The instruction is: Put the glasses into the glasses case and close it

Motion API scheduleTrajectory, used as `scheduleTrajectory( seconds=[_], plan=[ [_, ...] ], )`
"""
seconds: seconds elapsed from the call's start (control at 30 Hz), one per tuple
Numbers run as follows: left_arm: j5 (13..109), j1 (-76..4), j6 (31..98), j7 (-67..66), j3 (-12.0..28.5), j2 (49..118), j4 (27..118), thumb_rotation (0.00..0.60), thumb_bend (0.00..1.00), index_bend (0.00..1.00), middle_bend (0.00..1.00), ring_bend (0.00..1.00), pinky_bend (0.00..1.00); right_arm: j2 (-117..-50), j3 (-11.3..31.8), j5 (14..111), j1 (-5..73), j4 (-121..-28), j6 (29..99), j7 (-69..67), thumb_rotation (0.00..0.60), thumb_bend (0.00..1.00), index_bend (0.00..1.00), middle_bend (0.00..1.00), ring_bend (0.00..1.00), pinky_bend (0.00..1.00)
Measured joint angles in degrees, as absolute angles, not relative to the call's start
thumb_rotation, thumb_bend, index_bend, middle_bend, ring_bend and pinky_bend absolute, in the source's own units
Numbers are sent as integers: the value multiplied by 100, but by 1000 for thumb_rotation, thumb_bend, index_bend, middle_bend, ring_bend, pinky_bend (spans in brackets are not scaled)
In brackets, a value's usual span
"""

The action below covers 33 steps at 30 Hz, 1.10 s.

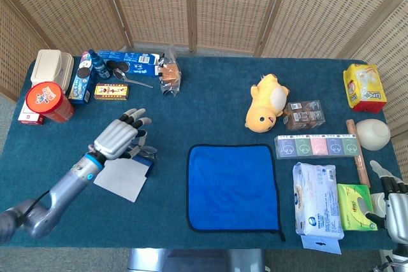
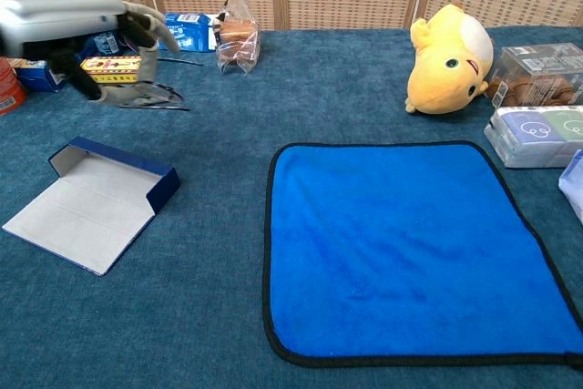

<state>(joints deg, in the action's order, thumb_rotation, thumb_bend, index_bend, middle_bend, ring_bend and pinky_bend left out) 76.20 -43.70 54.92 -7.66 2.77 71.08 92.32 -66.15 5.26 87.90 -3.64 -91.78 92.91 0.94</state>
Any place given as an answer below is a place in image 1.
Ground cream bowl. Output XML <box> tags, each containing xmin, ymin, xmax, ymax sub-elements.
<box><xmin>355</xmin><ymin>118</ymin><xmax>391</xmax><ymax>151</ymax></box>

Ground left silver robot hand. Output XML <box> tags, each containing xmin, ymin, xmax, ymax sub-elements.
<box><xmin>89</xmin><ymin>108</ymin><xmax>153</xmax><ymax>161</ymax></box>

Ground blue cookie box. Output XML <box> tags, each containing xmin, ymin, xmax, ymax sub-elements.
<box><xmin>68</xmin><ymin>51</ymin><xmax>96</xmax><ymax>105</ymax></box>

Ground yellow plush toy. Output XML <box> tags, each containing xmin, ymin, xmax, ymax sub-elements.
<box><xmin>244</xmin><ymin>73</ymin><xmax>290</xmax><ymax>133</ymax></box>

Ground blue spray bottle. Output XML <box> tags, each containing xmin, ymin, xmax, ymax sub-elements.
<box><xmin>87</xmin><ymin>49</ymin><xmax>112</xmax><ymax>80</ymax></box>

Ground multi-colour tissue packet row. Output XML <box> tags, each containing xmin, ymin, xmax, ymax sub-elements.
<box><xmin>274</xmin><ymin>134</ymin><xmax>363</xmax><ymax>161</ymax></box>

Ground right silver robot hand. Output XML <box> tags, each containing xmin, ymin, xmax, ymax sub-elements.
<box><xmin>356</xmin><ymin>159</ymin><xmax>408</xmax><ymax>246</ymax></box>

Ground metal spoon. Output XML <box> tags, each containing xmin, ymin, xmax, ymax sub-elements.
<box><xmin>112</xmin><ymin>68</ymin><xmax>154</xmax><ymax>89</ymax></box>

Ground green tissue pack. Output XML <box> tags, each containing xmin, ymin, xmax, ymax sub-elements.
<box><xmin>337</xmin><ymin>183</ymin><xmax>379</xmax><ymax>232</ymax></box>

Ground wooden rolling pin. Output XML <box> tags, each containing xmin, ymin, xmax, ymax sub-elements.
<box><xmin>346</xmin><ymin>119</ymin><xmax>372</xmax><ymax>189</ymax></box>

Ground beige plastic lunch box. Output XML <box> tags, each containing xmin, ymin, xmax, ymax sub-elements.
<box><xmin>30</xmin><ymin>49</ymin><xmax>75</xmax><ymax>93</ymax></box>

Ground white wet wipes pack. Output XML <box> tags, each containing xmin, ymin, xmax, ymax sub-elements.
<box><xmin>292</xmin><ymin>162</ymin><xmax>345</xmax><ymax>255</ymax></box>

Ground blue cloth with black edge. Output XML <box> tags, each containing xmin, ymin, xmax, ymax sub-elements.
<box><xmin>186</xmin><ymin>143</ymin><xmax>286</xmax><ymax>243</ymax></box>

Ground teal table cover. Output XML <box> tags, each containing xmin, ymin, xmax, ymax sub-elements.
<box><xmin>0</xmin><ymin>56</ymin><xmax>404</xmax><ymax>250</ymax></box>

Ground clear box of brown pastries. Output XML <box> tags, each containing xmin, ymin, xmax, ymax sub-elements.
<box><xmin>282</xmin><ymin>99</ymin><xmax>326</xmax><ymax>131</ymax></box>

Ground black eyeglasses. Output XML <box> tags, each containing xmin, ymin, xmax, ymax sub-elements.
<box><xmin>129</xmin><ymin>144</ymin><xmax>158</xmax><ymax>160</ymax></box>

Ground white cup with blue flower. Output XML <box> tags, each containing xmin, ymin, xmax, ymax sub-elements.
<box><xmin>369</xmin><ymin>192</ymin><xmax>388</xmax><ymax>218</ymax></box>

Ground yellow and red small box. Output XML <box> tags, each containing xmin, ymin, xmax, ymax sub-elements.
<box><xmin>94</xmin><ymin>83</ymin><xmax>130</xmax><ymax>101</ymax></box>

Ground orange-red round can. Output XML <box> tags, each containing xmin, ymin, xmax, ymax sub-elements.
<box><xmin>25</xmin><ymin>81</ymin><xmax>75</xmax><ymax>123</ymax></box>

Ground red and white small box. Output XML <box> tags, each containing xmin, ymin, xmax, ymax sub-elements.
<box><xmin>17</xmin><ymin>106</ymin><xmax>45</xmax><ymax>125</ymax></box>

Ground blue glasses case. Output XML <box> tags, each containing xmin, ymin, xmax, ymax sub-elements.
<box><xmin>93</xmin><ymin>154</ymin><xmax>154</xmax><ymax>203</ymax></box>

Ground woven wooden folding screen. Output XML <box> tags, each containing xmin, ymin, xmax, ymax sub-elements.
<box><xmin>0</xmin><ymin>0</ymin><xmax>408</xmax><ymax>139</ymax></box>

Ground clear bag of bread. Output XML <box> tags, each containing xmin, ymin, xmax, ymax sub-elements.
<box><xmin>157</xmin><ymin>47</ymin><xmax>182</xmax><ymax>97</ymax></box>

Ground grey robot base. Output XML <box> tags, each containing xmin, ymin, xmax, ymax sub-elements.
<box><xmin>127</xmin><ymin>248</ymin><xmax>267</xmax><ymax>272</ymax></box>

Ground long blue cookie package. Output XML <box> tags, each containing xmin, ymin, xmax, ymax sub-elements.
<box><xmin>97</xmin><ymin>50</ymin><xmax>165</xmax><ymax>78</ymax></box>

